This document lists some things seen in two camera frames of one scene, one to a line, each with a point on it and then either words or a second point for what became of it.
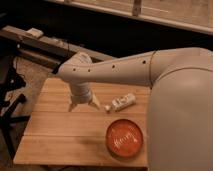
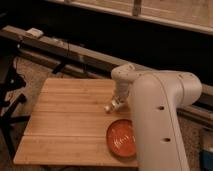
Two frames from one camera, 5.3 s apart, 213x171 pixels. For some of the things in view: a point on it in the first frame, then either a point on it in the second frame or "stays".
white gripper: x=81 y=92 → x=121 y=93
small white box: x=35 y=33 stays
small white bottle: x=121 y=102 stays
